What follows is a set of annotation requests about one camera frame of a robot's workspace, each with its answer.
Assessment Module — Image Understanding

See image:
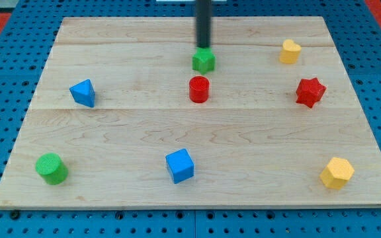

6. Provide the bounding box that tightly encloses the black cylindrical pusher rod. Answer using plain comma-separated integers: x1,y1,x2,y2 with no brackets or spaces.
195,0,212,48

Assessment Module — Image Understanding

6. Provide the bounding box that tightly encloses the green star block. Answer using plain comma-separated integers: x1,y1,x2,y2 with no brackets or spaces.
192,48,216,75

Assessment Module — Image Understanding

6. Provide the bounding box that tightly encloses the red cylinder block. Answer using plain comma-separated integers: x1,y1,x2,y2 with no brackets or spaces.
189,75,210,103

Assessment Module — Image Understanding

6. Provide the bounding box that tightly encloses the yellow heart block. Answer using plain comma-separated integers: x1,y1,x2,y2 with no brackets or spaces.
279,39,302,64

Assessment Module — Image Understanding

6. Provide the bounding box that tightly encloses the red star block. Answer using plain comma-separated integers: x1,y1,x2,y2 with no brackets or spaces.
296,77,327,108

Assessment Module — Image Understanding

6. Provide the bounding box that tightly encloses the light wooden board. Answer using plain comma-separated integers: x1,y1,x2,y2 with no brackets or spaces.
0,17,381,210

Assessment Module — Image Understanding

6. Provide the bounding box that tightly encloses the blue triangle block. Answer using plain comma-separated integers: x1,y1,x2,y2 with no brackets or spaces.
69,79,95,108

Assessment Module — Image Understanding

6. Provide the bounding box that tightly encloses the blue cube block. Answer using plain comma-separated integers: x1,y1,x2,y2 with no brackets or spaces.
165,149,194,184

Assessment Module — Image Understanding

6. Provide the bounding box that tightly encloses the yellow hexagon block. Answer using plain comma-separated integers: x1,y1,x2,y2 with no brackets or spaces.
319,157,355,190

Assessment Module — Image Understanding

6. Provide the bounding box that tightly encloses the green cylinder block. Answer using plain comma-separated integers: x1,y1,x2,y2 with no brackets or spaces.
35,153,69,185

